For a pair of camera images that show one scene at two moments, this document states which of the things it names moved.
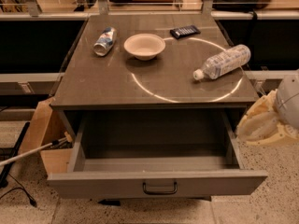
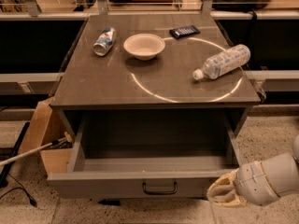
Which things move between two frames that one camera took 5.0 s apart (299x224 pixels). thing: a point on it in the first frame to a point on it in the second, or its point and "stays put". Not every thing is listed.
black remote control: (191, 29) stays put
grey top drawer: (153, 152) stays put
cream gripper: (288, 101) to (249, 182)
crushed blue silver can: (105, 41) stays put
